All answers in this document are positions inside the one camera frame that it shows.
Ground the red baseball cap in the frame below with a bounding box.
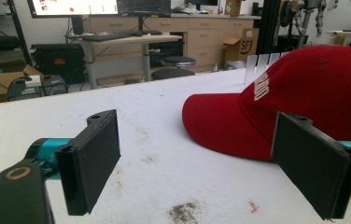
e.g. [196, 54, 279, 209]
[181, 44, 351, 162]

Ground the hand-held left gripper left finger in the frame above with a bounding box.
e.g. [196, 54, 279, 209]
[26, 109, 121, 217]

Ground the black equipment case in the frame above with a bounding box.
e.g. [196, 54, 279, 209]
[30, 42, 87, 84]

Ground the white power adapter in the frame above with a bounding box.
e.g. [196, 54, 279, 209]
[23, 75, 43, 89]

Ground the monitor with dark screen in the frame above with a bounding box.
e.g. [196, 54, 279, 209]
[117, 0, 173, 19]

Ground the white slatted rack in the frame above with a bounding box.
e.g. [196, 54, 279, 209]
[244, 51, 290, 87]

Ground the monitor with white screen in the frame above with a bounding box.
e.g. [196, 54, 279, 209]
[27, 0, 119, 19]

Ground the wooden drawer cabinet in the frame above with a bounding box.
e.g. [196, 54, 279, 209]
[83, 13, 262, 73]

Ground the black metal shelf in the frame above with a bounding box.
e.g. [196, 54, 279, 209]
[0, 0, 33, 65]

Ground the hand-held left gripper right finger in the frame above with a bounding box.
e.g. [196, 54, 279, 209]
[271, 111, 351, 221]

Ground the wooden standing desk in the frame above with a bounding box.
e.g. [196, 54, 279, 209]
[65, 33, 183, 91]

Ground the open cardboard box with print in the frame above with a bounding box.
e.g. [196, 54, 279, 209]
[221, 27, 260, 63]

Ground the grey metal stand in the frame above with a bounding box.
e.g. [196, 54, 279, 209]
[292, 0, 328, 49]

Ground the black round stool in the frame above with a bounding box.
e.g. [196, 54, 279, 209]
[161, 55, 197, 68]
[150, 67, 196, 81]

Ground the black metal stand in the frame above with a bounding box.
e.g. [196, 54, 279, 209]
[255, 0, 283, 56]

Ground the black keyboard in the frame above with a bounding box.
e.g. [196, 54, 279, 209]
[81, 33, 125, 43]

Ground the small cardboard box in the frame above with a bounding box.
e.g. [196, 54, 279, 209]
[224, 0, 243, 17]

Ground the small orange scrap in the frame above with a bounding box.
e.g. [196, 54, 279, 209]
[247, 200, 260, 215]

